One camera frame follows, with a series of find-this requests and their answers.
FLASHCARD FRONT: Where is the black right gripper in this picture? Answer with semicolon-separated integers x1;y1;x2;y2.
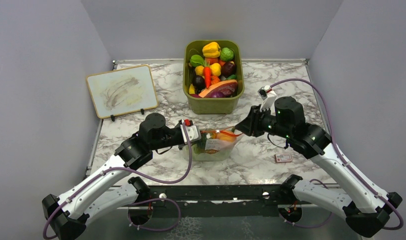
235;104;292;139

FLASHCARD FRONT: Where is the peach toy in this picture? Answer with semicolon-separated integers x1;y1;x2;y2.
216;130;237;143

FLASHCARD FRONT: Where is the clear zip bag orange zipper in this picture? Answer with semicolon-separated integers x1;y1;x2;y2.
182;126;244;162

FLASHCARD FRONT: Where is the orange spiky pineapple toy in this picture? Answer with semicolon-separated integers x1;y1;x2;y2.
192;130;221;157

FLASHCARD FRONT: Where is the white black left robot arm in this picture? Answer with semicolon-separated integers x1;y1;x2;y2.
42;113;201;240

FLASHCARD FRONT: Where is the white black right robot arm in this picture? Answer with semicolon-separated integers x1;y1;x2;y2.
235;96;402;238

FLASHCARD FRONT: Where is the green plastic bin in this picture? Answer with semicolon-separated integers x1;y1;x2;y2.
182;40;245;114

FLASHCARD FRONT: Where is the small red white card box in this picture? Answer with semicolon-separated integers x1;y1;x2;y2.
274;154;293;164

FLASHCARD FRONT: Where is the purple eggplant toy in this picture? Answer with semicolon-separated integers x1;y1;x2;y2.
206;91;226;98

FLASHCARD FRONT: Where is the dark red plum toy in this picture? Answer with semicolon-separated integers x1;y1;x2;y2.
221;62;237;78

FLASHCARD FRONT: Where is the yellow lemon toy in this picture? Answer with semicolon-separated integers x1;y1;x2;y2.
194;65;205;77
209;62;222;77

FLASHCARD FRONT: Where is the orange carrot toy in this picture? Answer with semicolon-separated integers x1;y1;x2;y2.
203;65;212;89

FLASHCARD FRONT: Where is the green broccoli toy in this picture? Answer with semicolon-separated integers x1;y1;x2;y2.
219;47;235;62

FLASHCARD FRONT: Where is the yellow bell pepper toy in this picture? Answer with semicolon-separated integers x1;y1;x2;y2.
202;41;221;58

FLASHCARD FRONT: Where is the green pepper toy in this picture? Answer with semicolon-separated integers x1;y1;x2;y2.
189;54;205;68

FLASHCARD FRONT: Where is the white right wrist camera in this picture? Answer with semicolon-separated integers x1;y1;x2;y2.
257;85;277;112

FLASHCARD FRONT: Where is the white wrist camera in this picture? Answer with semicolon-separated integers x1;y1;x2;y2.
257;85;277;112
179;119;202;145

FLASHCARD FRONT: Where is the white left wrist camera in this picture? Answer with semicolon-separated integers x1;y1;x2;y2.
179;119;202;145

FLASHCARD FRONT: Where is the black metal base rail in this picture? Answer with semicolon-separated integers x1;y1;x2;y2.
127;184;301;220

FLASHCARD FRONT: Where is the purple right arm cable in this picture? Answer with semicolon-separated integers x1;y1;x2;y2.
265;78;405;231

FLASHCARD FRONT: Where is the small whiteboard with wooden frame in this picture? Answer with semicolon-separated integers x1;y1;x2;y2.
85;64;159;119

